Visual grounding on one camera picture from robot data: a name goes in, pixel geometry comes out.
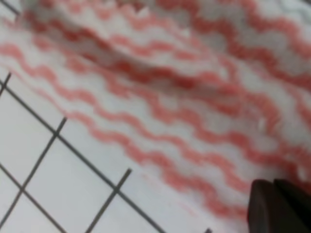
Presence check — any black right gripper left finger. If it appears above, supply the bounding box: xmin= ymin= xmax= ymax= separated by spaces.
xmin=247 ymin=180 xmax=295 ymax=233

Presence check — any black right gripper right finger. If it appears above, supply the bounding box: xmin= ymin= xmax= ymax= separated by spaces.
xmin=274 ymin=179 xmax=311 ymax=232

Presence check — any pink wavy striped towel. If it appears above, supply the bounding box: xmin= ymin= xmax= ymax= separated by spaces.
xmin=0 ymin=0 xmax=311 ymax=233

